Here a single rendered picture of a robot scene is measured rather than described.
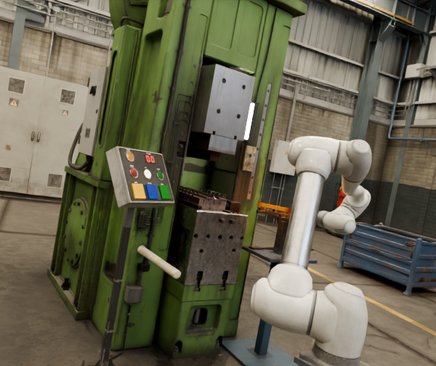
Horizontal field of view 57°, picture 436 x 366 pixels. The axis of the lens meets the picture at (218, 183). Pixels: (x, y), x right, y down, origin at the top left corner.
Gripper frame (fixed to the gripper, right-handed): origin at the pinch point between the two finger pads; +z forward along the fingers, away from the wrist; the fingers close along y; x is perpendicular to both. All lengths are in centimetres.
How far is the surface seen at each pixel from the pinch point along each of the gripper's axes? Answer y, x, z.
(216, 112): -47, 50, 31
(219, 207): -33.1, -6.2, 32.8
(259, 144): 0, 38, 49
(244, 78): -32, 74, 31
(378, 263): 310, -72, 173
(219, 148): -40, 29, 31
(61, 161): -48, -17, 561
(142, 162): -93, 14, 14
